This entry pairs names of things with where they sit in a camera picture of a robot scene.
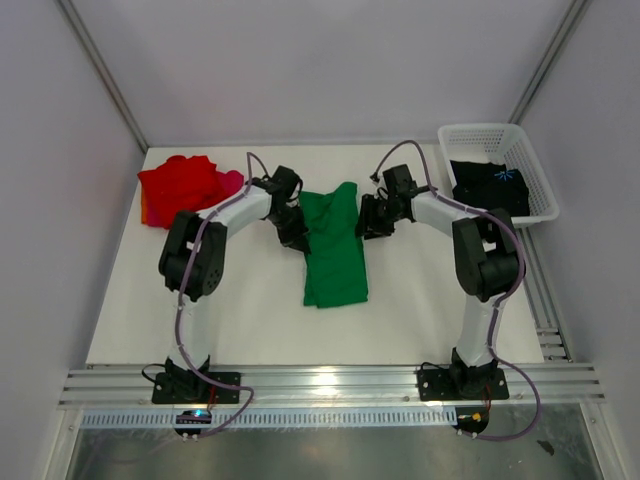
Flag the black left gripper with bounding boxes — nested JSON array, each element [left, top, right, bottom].
[[268, 205, 311, 255]]

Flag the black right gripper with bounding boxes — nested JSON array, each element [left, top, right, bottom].
[[353, 193, 404, 240]]

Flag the green t shirt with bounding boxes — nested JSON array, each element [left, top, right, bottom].
[[299, 182, 369, 309]]

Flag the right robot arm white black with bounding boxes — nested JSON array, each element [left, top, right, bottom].
[[355, 165, 526, 401]]

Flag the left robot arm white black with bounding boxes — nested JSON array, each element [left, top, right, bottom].
[[156, 166, 311, 402]]

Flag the red folded t shirt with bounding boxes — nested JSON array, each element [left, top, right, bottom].
[[138, 155, 218, 207]]

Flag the black t shirt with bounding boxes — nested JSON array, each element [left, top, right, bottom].
[[451, 161, 530, 217]]

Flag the white plastic basket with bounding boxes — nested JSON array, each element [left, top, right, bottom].
[[438, 123, 559, 228]]

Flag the orange folded t shirt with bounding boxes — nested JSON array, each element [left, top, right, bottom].
[[140, 189, 148, 225]]

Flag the right black controller board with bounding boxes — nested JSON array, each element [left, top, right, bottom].
[[453, 409, 490, 436]]

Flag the black controller board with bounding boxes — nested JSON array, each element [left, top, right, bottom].
[[453, 409, 490, 436], [173, 409, 212, 437]]

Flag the left black controller board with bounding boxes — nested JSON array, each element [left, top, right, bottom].
[[173, 409, 212, 437]]

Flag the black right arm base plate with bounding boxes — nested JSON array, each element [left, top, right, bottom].
[[416, 361, 510, 401]]

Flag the grey slotted cable duct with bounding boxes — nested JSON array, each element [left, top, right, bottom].
[[79, 406, 456, 430]]

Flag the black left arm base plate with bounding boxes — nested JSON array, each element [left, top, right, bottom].
[[151, 372, 240, 405]]

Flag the aluminium mounting rail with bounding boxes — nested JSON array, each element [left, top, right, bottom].
[[58, 362, 605, 409]]

